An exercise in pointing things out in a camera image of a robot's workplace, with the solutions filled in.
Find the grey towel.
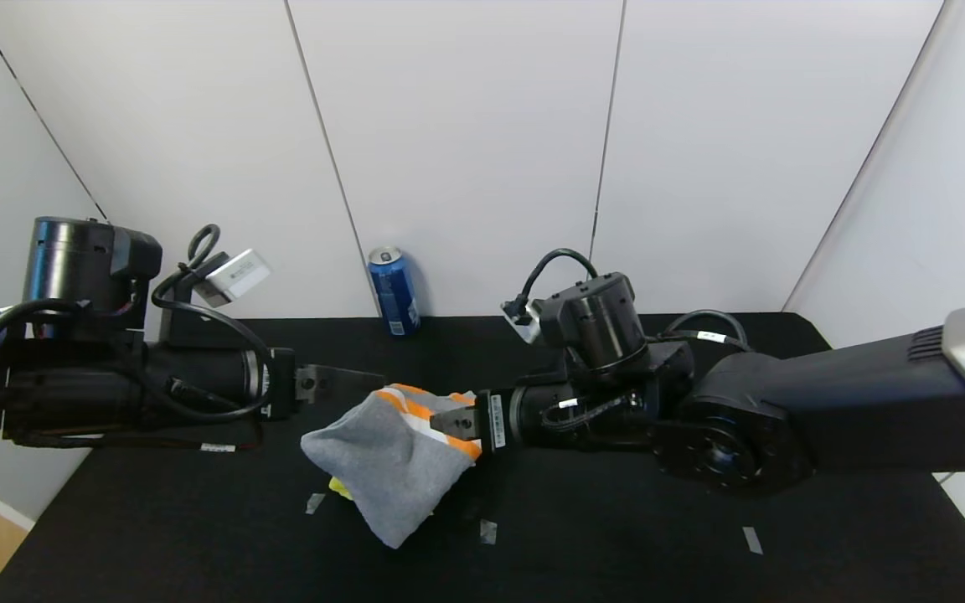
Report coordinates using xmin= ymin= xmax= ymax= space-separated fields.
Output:
xmin=300 ymin=384 xmax=483 ymax=550

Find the black labelled right arm cable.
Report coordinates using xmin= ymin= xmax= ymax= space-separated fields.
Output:
xmin=658 ymin=310 xmax=753 ymax=353

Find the blue drink can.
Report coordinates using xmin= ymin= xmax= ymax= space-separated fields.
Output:
xmin=367 ymin=245 xmax=421 ymax=337

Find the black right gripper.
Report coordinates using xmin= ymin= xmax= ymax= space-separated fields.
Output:
xmin=429 ymin=385 xmax=586 ymax=455

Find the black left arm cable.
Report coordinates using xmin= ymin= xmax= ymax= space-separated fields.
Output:
xmin=150 ymin=224 xmax=276 ymax=425

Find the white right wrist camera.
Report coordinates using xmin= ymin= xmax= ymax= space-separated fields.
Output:
xmin=501 ymin=300 xmax=544 ymax=345

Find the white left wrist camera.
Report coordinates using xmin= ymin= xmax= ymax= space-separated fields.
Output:
xmin=195 ymin=248 xmax=272 ymax=310

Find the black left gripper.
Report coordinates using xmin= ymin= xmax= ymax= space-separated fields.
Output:
xmin=145 ymin=344 xmax=388 ymax=421

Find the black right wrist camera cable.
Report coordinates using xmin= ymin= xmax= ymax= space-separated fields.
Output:
xmin=516 ymin=248 xmax=601 ymax=321

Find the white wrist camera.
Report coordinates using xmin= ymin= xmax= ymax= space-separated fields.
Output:
xmin=501 ymin=300 xmax=544 ymax=345
xmin=195 ymin=248 xmax=272 ymax=310

